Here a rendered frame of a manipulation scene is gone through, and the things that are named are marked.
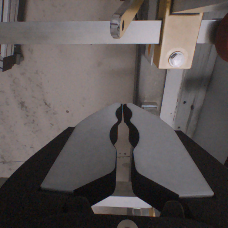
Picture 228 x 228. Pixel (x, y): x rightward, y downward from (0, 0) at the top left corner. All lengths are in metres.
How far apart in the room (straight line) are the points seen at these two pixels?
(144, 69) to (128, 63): 0.72
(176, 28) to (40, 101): 1.24
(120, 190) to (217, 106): 0.38
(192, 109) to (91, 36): 0.45
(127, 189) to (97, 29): 0.26
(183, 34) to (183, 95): 0.34
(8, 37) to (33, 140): 1.41
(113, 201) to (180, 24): 0.29
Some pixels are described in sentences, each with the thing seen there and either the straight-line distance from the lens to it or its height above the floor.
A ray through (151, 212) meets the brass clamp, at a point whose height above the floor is 0.96.
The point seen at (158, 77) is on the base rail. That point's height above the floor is 0.70.
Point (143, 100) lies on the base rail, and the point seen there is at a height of 0.70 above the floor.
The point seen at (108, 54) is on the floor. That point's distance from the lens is 1.14.
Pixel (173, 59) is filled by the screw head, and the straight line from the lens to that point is 0.25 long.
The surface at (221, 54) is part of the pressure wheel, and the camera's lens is 0.27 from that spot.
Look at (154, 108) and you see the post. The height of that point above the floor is 0.73.
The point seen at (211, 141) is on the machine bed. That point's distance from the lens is 0.58.
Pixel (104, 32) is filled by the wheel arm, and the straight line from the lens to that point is 0.26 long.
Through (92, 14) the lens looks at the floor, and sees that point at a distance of 1.13.
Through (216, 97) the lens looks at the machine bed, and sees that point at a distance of 0.56.
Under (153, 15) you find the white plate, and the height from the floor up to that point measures 0.78.
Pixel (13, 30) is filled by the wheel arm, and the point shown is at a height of 0.86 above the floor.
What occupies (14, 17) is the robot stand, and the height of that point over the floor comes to 0.16.
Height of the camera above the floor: 1.12
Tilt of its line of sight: 60 degrees down
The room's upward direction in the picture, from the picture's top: 175 degrees counter-clockwise
